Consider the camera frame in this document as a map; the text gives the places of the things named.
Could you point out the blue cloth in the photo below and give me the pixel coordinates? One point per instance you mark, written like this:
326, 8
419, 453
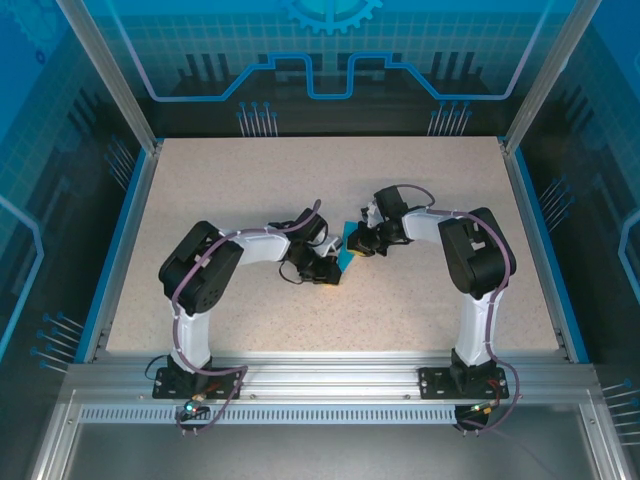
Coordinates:
346, 260

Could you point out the aluminium side rail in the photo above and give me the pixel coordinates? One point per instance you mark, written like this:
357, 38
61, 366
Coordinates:
535, 250
129, 250

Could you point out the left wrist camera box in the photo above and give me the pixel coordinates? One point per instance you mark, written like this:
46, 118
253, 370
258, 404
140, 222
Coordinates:
332, 246

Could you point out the grey metal floor panel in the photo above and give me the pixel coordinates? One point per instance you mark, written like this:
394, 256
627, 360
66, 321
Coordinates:
325, 455

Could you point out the aluminium frame rail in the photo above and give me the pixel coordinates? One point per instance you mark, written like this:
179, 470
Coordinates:
606, 445
325, 375
52, 440

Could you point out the aluminium right frame post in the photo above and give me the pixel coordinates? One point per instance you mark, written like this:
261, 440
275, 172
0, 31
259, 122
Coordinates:
547, 75

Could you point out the aluminium left frame post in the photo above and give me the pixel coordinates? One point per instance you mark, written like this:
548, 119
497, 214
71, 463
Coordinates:
118, 80

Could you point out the blue table edge strip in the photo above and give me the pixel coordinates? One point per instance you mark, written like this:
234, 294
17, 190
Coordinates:
564, 300
98, 300

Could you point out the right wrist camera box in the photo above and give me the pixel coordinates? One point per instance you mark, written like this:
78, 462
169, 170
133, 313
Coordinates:
371, 212

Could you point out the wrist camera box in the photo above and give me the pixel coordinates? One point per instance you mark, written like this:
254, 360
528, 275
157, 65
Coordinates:
332, 246
371, 212

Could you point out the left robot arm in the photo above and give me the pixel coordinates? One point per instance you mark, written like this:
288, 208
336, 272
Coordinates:
200, 275

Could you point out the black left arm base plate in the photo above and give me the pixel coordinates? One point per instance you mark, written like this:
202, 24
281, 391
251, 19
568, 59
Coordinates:
230, 385

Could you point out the aluminium front frame rail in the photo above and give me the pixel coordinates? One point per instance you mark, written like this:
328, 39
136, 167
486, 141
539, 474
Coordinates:
325, 375

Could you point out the aluminium lower frame rail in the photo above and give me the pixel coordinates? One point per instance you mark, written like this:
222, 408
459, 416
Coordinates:
52, 440
606, 445

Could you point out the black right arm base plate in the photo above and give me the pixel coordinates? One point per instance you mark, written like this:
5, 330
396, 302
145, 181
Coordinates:
435, 382

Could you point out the aluminium frame post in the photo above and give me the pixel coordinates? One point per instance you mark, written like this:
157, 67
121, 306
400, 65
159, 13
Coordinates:
547, 75
118, 80

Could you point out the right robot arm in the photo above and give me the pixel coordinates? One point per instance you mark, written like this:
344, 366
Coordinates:
475, 255

